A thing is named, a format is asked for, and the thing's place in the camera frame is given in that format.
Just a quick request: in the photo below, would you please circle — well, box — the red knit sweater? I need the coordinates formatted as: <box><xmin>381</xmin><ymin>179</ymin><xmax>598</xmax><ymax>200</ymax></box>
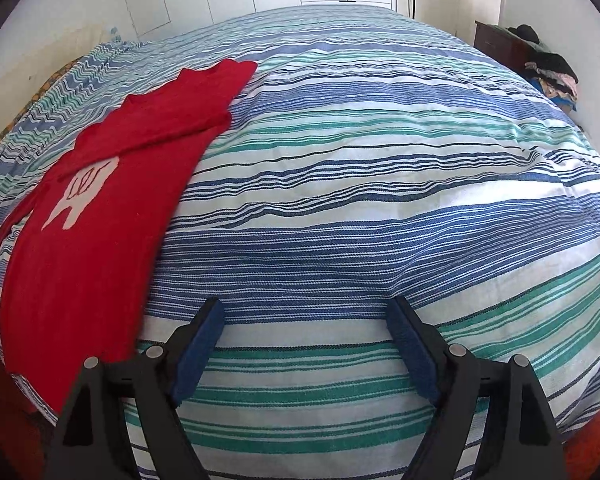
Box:
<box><xmin>0</xmin><ymin>59</ymin><xmax>257</xmax><ymax>412</ymax></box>

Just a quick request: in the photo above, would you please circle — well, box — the pile of assorted clothes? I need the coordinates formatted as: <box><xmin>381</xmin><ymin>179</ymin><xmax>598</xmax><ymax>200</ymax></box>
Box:
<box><xmin>506</xmin><ymin>24</ymin><xmax>579</xmax><ymax>114</ymax></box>

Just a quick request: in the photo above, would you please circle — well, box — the red cloth on floor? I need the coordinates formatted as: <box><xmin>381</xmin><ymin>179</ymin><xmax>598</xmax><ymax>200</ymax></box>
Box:
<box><xmin>0</xmin><ymin>360</ymin><xmax>47</xmax><ymax>479</ymax></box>

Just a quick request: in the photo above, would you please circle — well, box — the striped blue green bedsheet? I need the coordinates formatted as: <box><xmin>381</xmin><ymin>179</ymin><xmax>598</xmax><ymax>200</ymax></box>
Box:
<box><xmin>0</xmin><ymin>4</ymin><xmax>600</xmax><ymax>479</ymax></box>

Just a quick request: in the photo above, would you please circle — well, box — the cream mattress edge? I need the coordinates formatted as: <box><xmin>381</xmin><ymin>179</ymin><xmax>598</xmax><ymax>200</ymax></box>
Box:
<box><xmin>0</xmin><ymin>25</ymin><xmax>109</xmax><ymax>133</ymax></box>

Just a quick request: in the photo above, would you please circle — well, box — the dark wooden side table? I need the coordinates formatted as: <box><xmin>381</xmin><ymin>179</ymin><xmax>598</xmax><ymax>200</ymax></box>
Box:
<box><xmin>474</xmin><ymin>21</ymin><xmax>534</xmax><ymax>75</ymax></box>

